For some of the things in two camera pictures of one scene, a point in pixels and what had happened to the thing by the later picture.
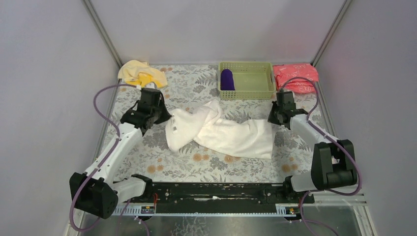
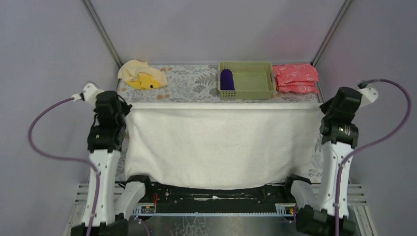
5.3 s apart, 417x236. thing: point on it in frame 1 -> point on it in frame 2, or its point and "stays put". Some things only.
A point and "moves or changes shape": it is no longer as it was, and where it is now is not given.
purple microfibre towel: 226,80 stays put
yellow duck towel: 141,73 stays put
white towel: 204,125 moves or changes shape
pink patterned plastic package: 284,72 stays put
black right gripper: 275,116 -> 325,108
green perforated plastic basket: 252,80 stays put
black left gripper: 158,115 -> 120,110
